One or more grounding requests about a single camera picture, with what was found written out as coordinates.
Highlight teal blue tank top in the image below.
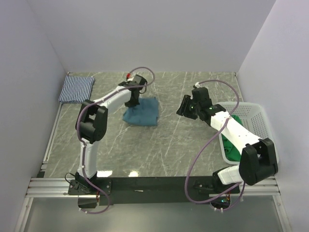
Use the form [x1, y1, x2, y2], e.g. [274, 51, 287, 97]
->
[123, 97, 159, 126]

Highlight blue white striped tank top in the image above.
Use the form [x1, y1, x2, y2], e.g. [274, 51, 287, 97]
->
[58, 75, 95, 104]

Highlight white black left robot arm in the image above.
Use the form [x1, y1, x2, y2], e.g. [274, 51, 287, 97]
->
[75, 73, 148, 194]

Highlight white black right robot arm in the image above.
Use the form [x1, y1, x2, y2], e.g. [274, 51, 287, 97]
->
[176, 87, 278, 193]

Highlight green tank top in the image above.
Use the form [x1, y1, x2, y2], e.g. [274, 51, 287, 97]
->
[222, 115, 249, 162]

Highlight white plastic laundry basket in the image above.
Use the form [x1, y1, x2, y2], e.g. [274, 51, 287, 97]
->
[218, 101, 275, 165]

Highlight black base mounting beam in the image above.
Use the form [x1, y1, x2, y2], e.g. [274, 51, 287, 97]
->
[68, 176, 233, 208]

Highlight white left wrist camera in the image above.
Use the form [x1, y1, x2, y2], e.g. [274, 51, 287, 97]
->
[126, 73, 135, 82]

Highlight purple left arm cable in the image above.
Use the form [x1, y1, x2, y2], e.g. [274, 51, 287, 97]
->
[77, 66, 155, 216]

